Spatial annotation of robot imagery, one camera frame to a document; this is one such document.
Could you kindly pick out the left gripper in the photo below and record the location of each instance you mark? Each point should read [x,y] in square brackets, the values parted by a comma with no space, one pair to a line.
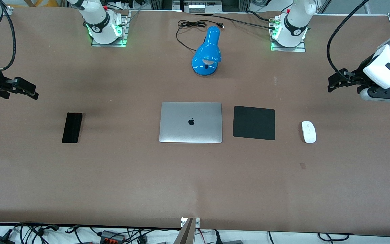
[356,77]

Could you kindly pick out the white computer mouse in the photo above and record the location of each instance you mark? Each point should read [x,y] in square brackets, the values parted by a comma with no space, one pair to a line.
[308,133]

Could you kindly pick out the black smartphone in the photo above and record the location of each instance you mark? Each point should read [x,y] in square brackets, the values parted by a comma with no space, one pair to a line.
[72,127]

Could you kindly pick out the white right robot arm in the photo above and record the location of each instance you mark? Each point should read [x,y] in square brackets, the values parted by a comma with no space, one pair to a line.
[96,17]

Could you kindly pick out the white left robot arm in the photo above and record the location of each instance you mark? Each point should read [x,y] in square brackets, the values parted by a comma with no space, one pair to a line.
[295,20]

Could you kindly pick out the black mouse pad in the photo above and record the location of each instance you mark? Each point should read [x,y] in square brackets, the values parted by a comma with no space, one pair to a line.
[253,122]

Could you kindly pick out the blue desk lamp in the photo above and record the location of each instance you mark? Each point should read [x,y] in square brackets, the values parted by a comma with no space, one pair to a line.
[208,47]

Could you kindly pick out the black power adapter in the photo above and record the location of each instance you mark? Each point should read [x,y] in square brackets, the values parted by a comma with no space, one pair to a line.
[2,240]

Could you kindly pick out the white power strip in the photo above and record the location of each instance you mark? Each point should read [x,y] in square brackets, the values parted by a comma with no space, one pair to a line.
[198,6]

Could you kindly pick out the silver closed laptop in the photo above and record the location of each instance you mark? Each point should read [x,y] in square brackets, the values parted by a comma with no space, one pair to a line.
[181,130]

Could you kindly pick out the orange black connector box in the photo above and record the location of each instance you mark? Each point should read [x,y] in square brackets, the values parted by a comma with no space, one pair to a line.
[112,236]

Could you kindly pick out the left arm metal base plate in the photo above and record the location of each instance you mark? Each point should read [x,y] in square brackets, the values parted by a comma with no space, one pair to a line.
[300,49]

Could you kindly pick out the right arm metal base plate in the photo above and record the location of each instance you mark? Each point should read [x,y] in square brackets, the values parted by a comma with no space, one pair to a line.
[108,45]

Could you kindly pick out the grey metal post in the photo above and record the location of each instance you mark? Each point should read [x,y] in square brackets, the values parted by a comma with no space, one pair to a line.
[186,234]

